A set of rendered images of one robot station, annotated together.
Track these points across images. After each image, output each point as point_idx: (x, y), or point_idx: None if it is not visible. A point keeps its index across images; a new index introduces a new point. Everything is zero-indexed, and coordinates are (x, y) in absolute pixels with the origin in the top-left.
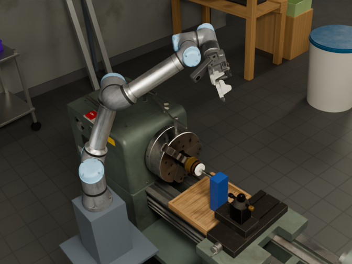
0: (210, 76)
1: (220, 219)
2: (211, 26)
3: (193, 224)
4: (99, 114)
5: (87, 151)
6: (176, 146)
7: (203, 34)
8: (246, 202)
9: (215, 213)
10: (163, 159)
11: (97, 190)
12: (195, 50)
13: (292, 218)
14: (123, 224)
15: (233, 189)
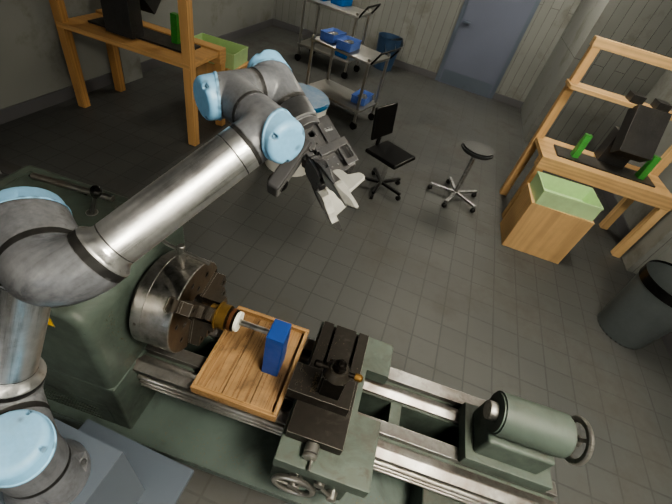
0: (338, 185)
1: (299, 397)
2: (284, 60)
3: (246, 410)
4: (0, 309)
5: None
6: (190, 293)
7: (275, 76)
8: (348, 370)
9: (288, 391)
10: (172, 325)
11: (49, 479)
12: (293, 118)
13: (376, 350)
14: (124, 481)
15: None
